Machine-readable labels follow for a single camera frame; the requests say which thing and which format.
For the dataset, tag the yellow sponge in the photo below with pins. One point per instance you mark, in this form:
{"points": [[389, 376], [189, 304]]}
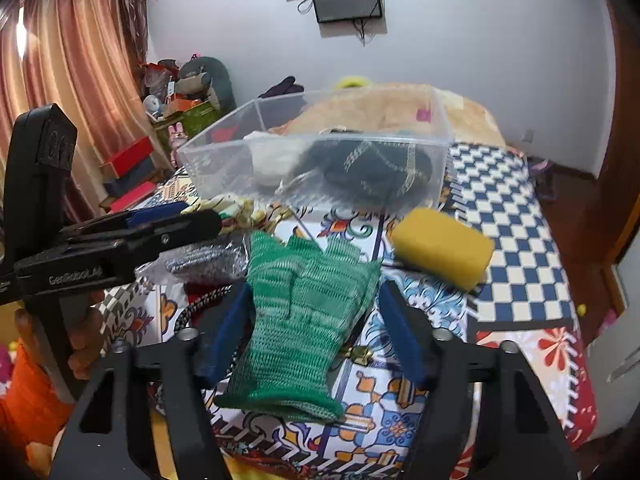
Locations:
{"points": [[437, 243]]}

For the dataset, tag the dark purple clothing pile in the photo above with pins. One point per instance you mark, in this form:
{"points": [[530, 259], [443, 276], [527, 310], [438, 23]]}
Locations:
{"points": [[288, 85]]}

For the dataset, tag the green cardboard box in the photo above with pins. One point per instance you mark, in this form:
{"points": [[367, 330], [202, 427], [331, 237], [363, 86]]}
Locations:
{"points": [[193, 122]]}

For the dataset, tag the silver metallic scrubber bag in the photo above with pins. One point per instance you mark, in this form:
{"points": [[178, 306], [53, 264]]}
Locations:
{"points": [[208, 264]]}

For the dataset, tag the red box stack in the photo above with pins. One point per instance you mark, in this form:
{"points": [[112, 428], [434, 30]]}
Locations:
{"points": [[127, 170]]}

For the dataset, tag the pink striped curtain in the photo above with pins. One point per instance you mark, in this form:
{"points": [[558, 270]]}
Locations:
{"points": [[86, 56]]}

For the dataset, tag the clear plastic storage bin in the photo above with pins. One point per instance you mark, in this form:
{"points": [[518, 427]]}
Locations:
{"points": [[218, 160]]}

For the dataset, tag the orange sleeve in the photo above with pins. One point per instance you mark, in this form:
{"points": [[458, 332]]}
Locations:
{"points": [[31, 412]]}

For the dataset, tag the grey plush toy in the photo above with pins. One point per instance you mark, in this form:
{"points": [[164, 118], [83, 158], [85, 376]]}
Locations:
{"points": [[208, 79]]}

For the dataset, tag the black hat with chain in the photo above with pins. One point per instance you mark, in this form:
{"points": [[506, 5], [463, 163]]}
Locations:
{"points": [[372, 171]]}

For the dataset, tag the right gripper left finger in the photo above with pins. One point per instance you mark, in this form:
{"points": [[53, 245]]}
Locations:
{"points": [[109, 435]]}

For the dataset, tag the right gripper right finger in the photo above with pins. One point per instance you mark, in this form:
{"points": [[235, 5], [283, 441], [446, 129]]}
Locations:
{"points": [[490, 394]]}

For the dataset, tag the green knitted glove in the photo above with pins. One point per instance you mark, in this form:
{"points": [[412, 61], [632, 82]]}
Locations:
{"points": [[307, 302]]}

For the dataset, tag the white drawstring pouch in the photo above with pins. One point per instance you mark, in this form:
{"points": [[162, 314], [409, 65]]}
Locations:
{"points": [[278, 160]]}

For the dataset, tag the person's left hand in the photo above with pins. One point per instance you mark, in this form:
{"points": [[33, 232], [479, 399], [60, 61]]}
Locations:
{"points": [[86, 338]]}

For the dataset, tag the pink bunny figurine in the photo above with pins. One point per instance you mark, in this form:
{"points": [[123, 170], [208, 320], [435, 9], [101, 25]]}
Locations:
{"points": [[176, 138]]}

